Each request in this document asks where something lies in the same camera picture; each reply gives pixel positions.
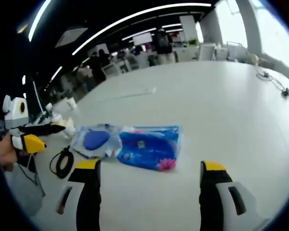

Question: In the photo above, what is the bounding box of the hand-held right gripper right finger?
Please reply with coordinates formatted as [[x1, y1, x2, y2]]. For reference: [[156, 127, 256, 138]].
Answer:
[[198, 160, 271, 231]]

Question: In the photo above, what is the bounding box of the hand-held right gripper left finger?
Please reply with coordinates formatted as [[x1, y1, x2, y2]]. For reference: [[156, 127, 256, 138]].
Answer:
[[54, 158, 102, 231]]

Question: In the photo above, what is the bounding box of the white paper cup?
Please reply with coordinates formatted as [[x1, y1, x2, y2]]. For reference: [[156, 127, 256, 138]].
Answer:
[[66, 97, 78, 110]]

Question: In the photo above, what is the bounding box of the clear package with blue pad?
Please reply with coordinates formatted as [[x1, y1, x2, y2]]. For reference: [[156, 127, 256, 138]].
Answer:
[[70, 123, 123, 159]]

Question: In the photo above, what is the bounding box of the blue patterned packet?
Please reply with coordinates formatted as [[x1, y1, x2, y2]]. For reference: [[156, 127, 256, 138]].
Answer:
[[116, 124, 183, 172]]

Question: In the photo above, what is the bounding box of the person's left hand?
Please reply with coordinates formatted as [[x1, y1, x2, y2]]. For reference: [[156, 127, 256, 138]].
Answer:
[[0, 135, 22, 169]]

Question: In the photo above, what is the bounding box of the black computer monitor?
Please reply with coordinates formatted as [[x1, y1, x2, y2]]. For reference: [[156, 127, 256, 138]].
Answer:
[[29, 80, 48, 116]]

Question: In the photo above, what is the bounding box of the white table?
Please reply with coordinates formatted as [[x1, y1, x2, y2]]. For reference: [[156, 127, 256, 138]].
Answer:
[[31, 60, 289, 231]]

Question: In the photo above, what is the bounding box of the white office chair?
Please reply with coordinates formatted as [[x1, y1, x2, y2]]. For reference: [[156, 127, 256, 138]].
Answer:
[[102, 63, 122, 78]]

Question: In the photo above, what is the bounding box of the ceiling air conditioner panel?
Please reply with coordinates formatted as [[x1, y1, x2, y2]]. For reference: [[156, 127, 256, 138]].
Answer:
[[55, 27, 89, 48]]

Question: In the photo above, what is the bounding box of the long ceiling light strip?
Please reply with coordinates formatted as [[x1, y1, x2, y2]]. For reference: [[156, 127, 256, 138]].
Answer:
[[72, 2, 213, 56]]

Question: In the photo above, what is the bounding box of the narrow bright window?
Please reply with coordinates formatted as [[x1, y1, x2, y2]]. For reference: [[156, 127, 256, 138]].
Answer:
[[216, 0, 249, 49]]

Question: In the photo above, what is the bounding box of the large bright window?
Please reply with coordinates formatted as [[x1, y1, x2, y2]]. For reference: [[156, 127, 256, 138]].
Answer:
[[252, 0, 289, 73]]

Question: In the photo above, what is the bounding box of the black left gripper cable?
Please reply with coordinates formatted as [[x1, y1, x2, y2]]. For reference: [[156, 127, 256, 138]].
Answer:
[[15, 153, 39, 186]]

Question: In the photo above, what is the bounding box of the white cable with adapter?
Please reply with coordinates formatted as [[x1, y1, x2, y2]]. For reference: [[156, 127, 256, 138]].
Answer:
[[255, 65, 284, 92]]

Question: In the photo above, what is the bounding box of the white wall screen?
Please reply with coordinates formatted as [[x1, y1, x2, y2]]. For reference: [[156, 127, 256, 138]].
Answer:
[[132, 33, 152, 45]]

